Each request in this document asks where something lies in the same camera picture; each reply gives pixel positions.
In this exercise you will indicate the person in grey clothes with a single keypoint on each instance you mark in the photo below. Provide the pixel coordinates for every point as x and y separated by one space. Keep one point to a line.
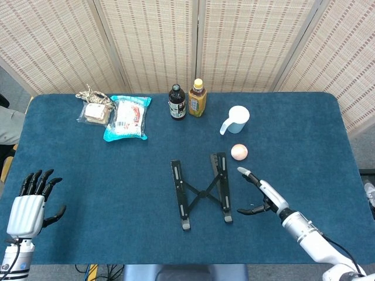
10 126

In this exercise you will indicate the clear bagged sandwich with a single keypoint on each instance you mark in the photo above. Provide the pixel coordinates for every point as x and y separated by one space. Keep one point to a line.
95 114

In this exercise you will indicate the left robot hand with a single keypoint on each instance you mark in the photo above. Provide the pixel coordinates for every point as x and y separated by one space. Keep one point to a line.
25 215

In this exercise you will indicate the pink ball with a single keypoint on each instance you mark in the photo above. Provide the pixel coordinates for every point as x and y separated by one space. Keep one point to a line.
239 152

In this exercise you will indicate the blue table cloth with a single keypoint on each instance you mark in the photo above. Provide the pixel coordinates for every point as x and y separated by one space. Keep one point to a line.
102 190

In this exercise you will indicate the yellow tea bottle yellow cap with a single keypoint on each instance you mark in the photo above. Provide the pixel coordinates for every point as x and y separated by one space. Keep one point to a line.
197 102

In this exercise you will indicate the teal snack packet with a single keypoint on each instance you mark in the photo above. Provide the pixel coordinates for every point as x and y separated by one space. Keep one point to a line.
127 120

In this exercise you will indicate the black folding stand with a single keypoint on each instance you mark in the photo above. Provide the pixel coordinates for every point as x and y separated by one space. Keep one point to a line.
178 187

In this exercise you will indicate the yellow wooden frame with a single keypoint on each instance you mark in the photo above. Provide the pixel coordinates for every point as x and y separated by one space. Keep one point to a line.
6 168

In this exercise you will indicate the white plastic measuring cup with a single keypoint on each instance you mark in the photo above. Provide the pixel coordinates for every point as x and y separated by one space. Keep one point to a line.
238 121

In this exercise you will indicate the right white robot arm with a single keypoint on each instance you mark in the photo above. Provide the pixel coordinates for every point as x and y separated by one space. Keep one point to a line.
316 243

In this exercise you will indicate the white shoe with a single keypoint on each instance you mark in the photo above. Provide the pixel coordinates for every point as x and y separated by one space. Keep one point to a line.
369 193

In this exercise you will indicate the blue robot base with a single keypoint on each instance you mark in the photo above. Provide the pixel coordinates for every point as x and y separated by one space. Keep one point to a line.
140 273

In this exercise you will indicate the dark tea bottle black cap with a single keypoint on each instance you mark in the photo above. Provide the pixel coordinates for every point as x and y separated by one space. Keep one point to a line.
177 102

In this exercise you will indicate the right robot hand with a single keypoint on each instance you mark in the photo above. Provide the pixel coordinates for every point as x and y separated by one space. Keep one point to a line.
272 194

